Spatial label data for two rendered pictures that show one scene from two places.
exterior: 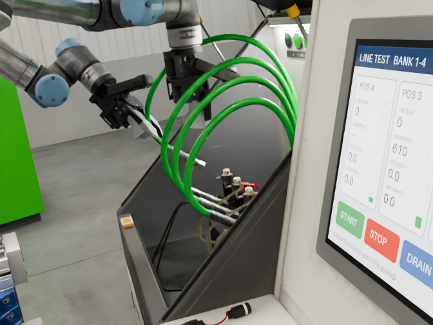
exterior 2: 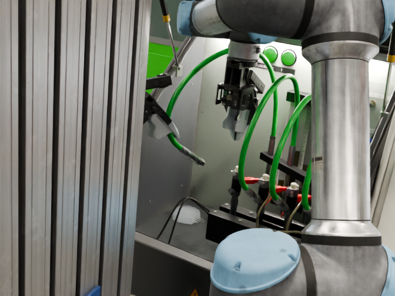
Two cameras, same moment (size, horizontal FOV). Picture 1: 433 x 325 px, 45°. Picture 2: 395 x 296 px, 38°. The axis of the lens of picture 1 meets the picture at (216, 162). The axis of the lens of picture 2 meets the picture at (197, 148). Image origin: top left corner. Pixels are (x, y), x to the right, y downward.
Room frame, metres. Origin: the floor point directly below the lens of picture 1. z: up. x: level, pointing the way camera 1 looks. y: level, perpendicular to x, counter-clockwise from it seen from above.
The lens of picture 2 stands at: (0.28, 1.08, 1.64)
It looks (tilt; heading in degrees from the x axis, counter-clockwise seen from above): 19 degrees down; 315
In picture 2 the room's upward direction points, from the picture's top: 6 degrees clockwise
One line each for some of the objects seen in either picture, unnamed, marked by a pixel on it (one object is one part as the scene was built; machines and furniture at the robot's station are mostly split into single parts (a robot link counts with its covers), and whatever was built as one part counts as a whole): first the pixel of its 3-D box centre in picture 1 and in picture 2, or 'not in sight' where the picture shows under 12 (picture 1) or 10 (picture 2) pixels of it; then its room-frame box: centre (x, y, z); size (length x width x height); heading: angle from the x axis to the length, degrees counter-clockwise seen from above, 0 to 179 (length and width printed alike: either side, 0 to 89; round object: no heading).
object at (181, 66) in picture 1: (187, 75); (238, 83); (1.18, 0.04, 1.35); 0.09 x 0.08 x 0.12; 104
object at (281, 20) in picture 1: (316, 19); (295, 41); (1.26, -0.28, 1.43); 0.54 x 0.03 x 0.02; 14
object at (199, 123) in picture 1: (197, 122); (239, 125); (1.17, 0.03, 1.24); 0.06 x 0.03 x 0.09; 104
